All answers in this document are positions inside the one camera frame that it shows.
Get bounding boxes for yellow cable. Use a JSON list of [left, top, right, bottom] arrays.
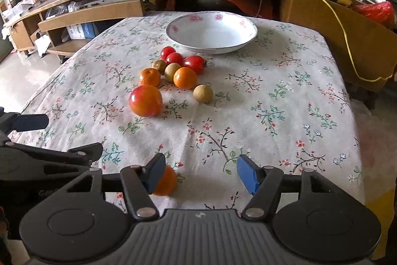
[[229, 0, 395, 83]]

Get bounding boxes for blue white box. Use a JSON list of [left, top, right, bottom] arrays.
[[66, 22, 98, 40]]

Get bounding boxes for orange tangerine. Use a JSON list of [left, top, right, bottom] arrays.
[[173, 67, 198, 90], [153, 165, 178, 196], [139, 68, 162, 87]]

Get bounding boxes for wooden tv stand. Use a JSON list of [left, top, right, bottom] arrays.
[[9, 0, 396, 91]]

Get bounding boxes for large red apple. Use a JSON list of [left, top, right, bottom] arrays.
[[128, 85, 163, 117]]

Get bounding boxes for red plastic bag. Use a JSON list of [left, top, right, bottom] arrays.
[[352, 1, 394, 28]]

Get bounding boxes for floral white tablecloth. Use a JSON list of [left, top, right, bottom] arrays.
[[12, 12, 364, 210]]

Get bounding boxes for red cherry tomato back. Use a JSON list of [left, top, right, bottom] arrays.
[[160, 46, 175, 61]]

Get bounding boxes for grey set-top box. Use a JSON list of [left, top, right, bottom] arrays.
[[66, 0, 148, 13]]

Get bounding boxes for white floral ceramic bowl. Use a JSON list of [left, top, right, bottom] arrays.
[[165, 11, 258, 54]]

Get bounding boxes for brown longan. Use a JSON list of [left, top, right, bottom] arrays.
[[151, 59, 167, 75], [193, 85, 213, 104], [164, 63, 181, 82]]

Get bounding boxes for red cherry tomato large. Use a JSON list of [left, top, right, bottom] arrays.
[[183, 55, 205, 75]]

